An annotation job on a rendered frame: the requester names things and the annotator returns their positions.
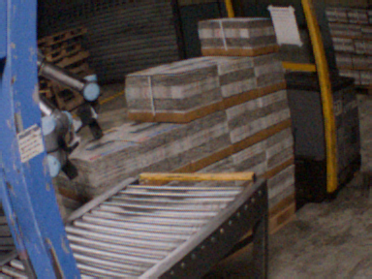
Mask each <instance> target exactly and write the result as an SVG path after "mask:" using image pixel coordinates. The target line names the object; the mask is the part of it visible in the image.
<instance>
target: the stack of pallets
mask: <svg viewBox="0 0 372 279"><path fill-rule="evenodd" d="M76 30H78V31H79V33H78V34H76V35H74V31H76ZM87 32H88V31H87V25H86V26H82V27H78V28H76V29H72V30H67V31H65V32H62V33H57V34H55V35H53V36H49V37H46V38H44V39H42V40H39V41H37V43H36V45H37V46H36V48H38V49H40V50H43V52H42V55H43V56H44V57H46V58H47V61H49V62H51V63H54V64H55V65H56V64H58V63H60V62H62V61H64V60H66V59H69V58H70V54H73V53H76V55H79V54H82V53H83V52H84V48H83V49H80V42H83V39H82V36H83V35H82V34H83V33H87ZM61 35H62V37H63V38H62V39H60V40H59V36H61ZM71 39H75V42H74V43H72V44H69V40H71ZM44 42H45V44H44ZM59 44H60V45H59ZM55 45H59V47H57V48H54V46H55ZM67 47H73V50H72V51H69V52H66V49H67ZM55 52H56V55H54V56H52V54H53V53H55ZM60 59H61V61H60V62H58V63H55V61H57V60H60ZM38 84H39V86H38V87H39V92H40V93H41V95H43V96H44V97H45V98H46V99H47V100H48V101H49V102H51V103H52V104H53V105H54V106H55V107H56V108H57V107H58V106H59V105H58V104H57V101H56V95H55V96H54V93H53V89H52V87H53V85H52V84H51V80H50V79H49V78H47V77H43V76H42V75H39V76H38ZM43 89H45V90H43ZM41 90H42V91H41Z"/></svg>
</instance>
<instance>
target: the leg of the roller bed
mask: <svg viewBox="0 0 372 279"><path fill-rule="evenodd" d="M267 219H268V213H267V211H266V212H265V213H264V214H263V216H262V217H261V218H260V219H259V220H258V221H257V222H256V224H255V225H254V226H253V227H252V229H253V230H252V235H253V238H252V240H253V245H252V246H253V267H254V268H253V273H254V274H253V278H254V279H268V278H267V275H268V220H267Z"/></svg>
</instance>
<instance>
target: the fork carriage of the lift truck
mask: <svg viewBox="0 0 372 279"><path fill-rule="evenodd" d="M324 160H325V157H320V156H306V155H299V154H295V155H294V163H292V165H294V191H295V195H294V196H295V197H297V196H300V197H306V198H307V200H309V201H311V200H312V201H320V202H321V201H322V199H323V198H324V197H325V165H324Z"/></svg>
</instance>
